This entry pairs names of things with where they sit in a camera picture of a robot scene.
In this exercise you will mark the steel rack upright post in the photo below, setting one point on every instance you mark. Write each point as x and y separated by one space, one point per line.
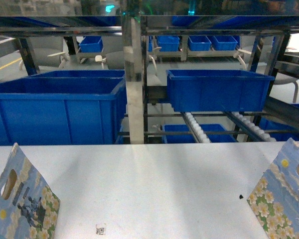
133 61

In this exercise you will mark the blue bin on conveyor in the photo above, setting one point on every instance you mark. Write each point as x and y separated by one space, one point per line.
217 90

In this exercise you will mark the large blue bin left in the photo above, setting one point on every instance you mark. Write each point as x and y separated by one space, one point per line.
66 107

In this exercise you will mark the flower gift bag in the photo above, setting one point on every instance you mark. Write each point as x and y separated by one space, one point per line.
275 199
28 207

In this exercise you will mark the qr code sticker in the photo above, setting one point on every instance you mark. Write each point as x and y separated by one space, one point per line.
101 229

